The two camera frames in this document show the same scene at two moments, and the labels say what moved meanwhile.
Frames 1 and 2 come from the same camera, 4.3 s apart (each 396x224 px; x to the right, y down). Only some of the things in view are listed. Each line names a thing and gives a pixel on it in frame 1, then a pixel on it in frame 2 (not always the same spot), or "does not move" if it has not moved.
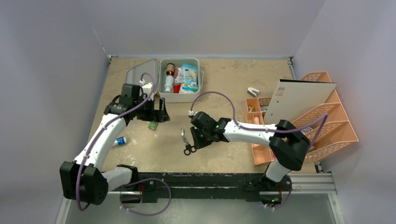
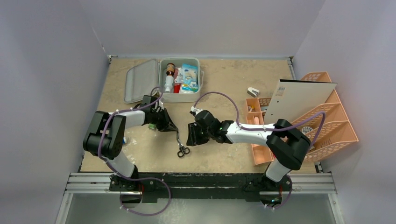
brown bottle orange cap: x=170 y=68 does not move
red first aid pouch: x=176 y=88 does not move
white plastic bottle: x=168 y=85 does not move
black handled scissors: x=188 y=148 → x=183 y=150
